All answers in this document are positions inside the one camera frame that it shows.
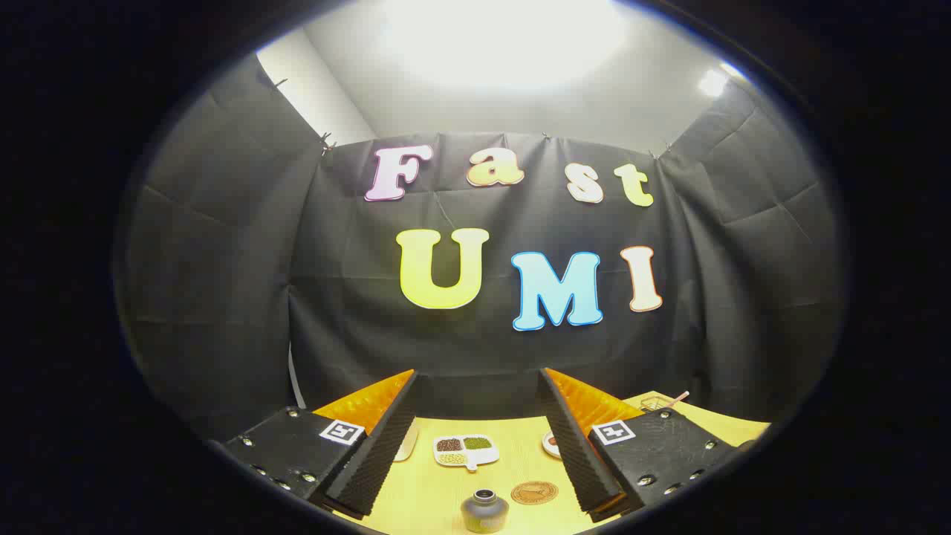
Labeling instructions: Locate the white divided dish of beans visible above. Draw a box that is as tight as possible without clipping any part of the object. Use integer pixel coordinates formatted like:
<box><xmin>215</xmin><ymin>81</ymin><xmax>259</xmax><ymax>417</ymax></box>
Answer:
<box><xmin>433</xmin><ymin>435</ymin><xmax>500</xmax><ymax>473</ymax></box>

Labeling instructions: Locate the silver bottle with green label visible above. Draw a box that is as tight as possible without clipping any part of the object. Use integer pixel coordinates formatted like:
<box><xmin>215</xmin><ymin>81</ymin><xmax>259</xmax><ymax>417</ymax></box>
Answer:
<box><xmin>461</xmin><ymin>489</ymin><xmax>510</xmax><ymax>534</ymax></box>

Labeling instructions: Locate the round cork coaster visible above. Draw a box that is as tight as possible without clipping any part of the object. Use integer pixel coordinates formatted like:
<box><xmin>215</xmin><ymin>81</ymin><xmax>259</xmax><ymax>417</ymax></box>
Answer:
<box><xmin>510</xmin><ymin>481</ymin><xmax>559</xmax><ymax>506</ymax></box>

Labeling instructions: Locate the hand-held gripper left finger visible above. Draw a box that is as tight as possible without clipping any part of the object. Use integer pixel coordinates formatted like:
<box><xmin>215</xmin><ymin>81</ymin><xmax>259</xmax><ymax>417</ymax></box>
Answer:
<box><xmin>223</xmin><ymin>369</ymin><xmax>419</xmax><ymax>519</ymax></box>

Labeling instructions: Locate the black backdrop cloth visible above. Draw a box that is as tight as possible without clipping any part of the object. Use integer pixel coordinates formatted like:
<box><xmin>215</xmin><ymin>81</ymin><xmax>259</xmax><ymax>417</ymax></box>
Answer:
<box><xmin>119</xmin><ymin>52</ymin><xmax>848</xmax><ymax>447</ymax></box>

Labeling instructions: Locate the wooden table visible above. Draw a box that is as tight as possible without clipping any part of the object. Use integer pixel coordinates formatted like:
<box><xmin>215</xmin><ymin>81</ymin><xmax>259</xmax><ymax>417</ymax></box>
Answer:
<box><xmin>331</xmin><ymin>390</ymin><xmax>771</xmax><ymax>535</ymax></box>

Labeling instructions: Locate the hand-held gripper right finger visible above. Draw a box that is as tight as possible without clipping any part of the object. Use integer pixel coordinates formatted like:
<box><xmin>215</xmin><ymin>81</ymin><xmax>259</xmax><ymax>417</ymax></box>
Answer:
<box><xmin>536</xmin><ymin>367</ymin><xmax>744</xmax><ymax>521</ymax></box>

